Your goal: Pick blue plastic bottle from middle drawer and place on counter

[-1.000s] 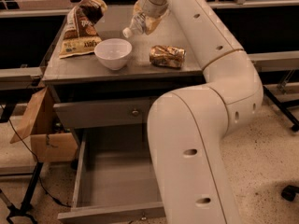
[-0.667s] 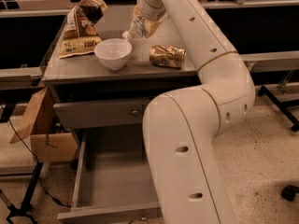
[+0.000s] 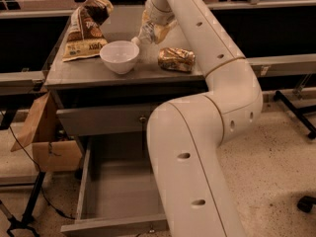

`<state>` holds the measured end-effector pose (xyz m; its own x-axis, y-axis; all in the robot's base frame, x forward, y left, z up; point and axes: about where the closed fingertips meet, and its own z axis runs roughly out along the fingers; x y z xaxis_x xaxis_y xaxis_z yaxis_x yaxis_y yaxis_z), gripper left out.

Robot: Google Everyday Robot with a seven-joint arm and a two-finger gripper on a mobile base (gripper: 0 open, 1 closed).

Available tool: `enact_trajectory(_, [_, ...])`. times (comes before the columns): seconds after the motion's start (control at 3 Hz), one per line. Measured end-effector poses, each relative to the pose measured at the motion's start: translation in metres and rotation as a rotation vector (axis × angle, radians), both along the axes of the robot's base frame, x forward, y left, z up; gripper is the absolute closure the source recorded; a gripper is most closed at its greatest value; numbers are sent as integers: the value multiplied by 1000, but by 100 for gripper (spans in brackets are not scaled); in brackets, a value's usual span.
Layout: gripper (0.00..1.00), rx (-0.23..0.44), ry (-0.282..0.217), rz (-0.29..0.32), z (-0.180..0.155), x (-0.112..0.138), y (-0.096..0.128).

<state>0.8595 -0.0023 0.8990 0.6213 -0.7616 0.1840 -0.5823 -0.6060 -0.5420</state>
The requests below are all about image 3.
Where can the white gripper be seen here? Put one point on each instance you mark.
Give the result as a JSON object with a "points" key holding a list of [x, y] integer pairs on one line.
{"points": [[160, 13]]}

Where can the clear plastic water bottle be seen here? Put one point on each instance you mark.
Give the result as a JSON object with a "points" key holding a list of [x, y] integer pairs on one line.
{"points": [[146, 34]]}

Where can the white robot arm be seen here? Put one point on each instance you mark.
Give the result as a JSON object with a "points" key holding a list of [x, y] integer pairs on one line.
{"points": [[184, 134]]}

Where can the closed grey top drawer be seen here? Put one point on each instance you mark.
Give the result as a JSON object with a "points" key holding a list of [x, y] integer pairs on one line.
{"points": [[105, 120]]}

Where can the open grey middle drawer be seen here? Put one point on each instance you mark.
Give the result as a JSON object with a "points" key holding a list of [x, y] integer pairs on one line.
{"points": [[118, 195]]}

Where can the crumpled gold snack packet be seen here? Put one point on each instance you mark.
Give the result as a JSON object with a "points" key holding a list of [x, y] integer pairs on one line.
{"points": [[176, 59]]}

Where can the white bowl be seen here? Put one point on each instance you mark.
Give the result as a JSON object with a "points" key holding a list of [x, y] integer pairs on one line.
{"points": [[120, 56]]}

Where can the brown chip bag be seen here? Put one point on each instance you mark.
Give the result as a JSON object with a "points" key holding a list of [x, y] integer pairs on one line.
{"points": [[85, 38]]}

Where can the cardboard box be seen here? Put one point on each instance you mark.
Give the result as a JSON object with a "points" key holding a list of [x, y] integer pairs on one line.
{"points": [[40, 128]]}

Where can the black chair base leg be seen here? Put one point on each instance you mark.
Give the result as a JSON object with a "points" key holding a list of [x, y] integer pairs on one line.
{"points": [[300, 113]]}

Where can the black tripod stand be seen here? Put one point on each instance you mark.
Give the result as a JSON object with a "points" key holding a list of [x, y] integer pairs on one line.
{"points": [[32, 186]]}

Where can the black chair caster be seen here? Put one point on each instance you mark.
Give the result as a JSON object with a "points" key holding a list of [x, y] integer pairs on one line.
{"points": [[306, 204]]}

